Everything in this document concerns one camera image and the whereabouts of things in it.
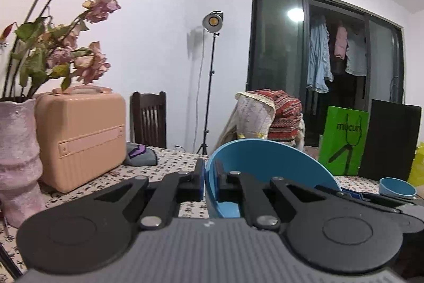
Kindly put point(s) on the blue bowl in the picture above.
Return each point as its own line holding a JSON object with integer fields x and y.
{"x": 397, "y": 192}
{"x": 265, "y": 157}

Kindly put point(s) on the green paper bag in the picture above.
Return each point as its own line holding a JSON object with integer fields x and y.
{"x": 344, "y": 154}

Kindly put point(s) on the black light stand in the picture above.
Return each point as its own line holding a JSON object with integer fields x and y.
{"x": 212, "y": 71}

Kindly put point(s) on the black paper bag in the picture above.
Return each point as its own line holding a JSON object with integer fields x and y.
{"x": 387, "y": 144}

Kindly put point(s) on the grey purple pouch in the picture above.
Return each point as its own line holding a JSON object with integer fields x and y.
{"x": 142, "y": 155}

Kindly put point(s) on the dried pink rose bouquet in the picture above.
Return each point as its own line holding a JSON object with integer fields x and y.
{"x": 92, "y": 64}

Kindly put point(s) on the yellow-green cardboard box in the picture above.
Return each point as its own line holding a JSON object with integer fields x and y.
{"x": 419, "y": 167}

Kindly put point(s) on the pink suitcase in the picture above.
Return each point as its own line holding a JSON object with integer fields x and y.
{"x": 79, "y": 137}

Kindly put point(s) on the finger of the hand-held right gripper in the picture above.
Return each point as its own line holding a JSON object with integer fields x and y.
{"x": 374, "y": 202}

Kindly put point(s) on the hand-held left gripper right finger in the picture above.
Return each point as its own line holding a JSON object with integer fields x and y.
{"x": 218, "y": 178}

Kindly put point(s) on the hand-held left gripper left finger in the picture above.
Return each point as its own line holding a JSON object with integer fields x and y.
{"x": 199, "y": 178}

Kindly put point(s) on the studio light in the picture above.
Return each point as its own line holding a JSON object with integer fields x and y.
{"x": 212, "y": 21}

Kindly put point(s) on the sliding glass door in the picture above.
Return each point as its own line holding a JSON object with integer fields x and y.
{"x": 275, "y": 54}

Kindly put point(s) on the dark wooden chair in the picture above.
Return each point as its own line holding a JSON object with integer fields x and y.
{"x": 149, "y": 121}

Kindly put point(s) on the white hanging garment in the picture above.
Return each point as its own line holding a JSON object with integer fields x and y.
{"x": 356, "y": 61}

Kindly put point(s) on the pink textured vase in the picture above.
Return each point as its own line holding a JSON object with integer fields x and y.
{"x": 20, "y": 154}

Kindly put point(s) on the light blue hanging garment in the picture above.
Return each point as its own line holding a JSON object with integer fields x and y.
{"x": 318, "y": 64}

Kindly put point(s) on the pink hanging garment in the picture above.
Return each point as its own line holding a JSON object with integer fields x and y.
{"x": 340, "y": 44}

